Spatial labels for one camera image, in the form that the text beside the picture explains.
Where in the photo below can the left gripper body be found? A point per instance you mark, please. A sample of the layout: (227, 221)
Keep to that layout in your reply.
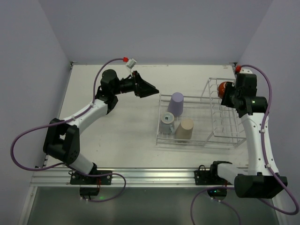
(136, 84)

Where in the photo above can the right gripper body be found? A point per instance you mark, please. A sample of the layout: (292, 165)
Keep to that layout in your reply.
(227, 98)

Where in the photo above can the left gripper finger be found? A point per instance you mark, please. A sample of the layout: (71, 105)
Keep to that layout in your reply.
(148, 93)
(144, 85)

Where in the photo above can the orange ceramic mug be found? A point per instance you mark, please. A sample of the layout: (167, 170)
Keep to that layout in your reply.
(221, 88)

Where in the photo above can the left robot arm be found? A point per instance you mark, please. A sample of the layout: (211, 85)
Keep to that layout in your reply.
(62, 140)

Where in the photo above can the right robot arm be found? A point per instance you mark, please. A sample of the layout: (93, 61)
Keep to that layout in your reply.
(262, 180)

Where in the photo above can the lavender plastic cup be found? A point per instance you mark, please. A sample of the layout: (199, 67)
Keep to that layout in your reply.
(176, 104)

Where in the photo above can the grey mug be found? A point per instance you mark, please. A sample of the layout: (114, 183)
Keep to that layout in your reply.
(167, 125)

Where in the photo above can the beige plastic cup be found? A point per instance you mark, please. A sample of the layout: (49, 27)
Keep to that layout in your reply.
(185, 130)

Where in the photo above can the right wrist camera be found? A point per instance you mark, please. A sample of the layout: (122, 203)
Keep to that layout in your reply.
(245, 71)

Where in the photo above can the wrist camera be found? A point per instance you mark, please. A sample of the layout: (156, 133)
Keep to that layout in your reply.
(245, 71)
(131, 63)

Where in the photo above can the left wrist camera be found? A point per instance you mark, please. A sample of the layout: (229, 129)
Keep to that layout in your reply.
(131, 63)

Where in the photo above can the white wire dish rack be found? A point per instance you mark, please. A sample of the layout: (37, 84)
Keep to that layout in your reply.
(215, 125)

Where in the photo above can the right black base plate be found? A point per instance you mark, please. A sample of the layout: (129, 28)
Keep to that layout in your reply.
(208, 176)

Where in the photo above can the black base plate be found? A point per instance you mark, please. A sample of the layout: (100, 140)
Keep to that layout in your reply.
(102, 177)
(208, 176)

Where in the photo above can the aluminium mounting rail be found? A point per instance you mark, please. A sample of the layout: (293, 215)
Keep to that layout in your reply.
(135, 177)

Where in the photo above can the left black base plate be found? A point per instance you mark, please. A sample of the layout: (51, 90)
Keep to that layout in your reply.
(102, 177)

